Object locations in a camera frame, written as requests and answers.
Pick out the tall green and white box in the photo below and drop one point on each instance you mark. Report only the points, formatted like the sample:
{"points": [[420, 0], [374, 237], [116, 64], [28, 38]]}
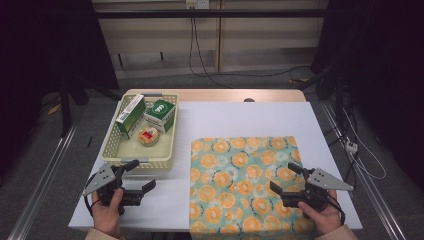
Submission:
{"points": [[131, 115]]}

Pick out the person's right hand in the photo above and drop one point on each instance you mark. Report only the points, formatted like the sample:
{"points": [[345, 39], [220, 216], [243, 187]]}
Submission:
{"points": [[326, 218]]}

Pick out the person's left hand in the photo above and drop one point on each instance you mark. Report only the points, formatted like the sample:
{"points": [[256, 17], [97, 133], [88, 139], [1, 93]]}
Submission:
{"points": [[106, 218]]}

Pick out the aluminium floor rail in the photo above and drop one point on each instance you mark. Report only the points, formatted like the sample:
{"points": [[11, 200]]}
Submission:
{"points": [[370, 190], [43, 180]]}

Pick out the white wall socket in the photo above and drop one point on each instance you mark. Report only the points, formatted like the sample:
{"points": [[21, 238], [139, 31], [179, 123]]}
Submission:
{"points": [[197, 3]]}

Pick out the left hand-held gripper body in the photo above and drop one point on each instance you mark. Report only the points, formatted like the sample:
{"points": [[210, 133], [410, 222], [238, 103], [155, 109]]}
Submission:
{"points": [[104, 178]]}

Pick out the black curtain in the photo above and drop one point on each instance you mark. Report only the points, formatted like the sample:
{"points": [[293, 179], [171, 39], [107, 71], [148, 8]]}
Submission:
{"points": [[383, 66], [40, 43]]}

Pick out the white power strip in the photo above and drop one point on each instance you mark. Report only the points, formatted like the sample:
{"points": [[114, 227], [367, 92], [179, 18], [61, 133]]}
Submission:
{"points": [[352, 147]]}

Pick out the black horizontal metal bar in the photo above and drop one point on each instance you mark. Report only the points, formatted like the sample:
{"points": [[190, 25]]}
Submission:
{"points": [[213, 13]]}

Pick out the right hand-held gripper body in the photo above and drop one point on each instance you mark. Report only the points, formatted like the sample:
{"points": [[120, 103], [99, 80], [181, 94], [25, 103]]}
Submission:
{"points": [[328, 180]]}

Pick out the green cube box white logo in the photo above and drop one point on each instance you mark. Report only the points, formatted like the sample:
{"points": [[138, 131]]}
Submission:
{"points": [[160, 113]]}

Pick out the white table mat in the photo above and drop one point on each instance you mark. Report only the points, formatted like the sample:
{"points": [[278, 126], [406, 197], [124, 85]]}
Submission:
{"points": [[216, 116]]}

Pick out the black metal stand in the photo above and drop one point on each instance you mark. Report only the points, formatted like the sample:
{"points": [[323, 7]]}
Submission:
{"points": [[65, 106]]}

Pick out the orange slice print bag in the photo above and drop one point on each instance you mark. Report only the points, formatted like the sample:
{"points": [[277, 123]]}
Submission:
{"points": [[233, 186]]}

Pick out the round snack pack red label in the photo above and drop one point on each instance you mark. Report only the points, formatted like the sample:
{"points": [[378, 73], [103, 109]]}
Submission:
{"points": [[148, 136]]}

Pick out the pale yellow plastic basket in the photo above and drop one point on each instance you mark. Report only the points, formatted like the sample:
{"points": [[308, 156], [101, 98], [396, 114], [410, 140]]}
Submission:
{"points": [[146, 151]]}

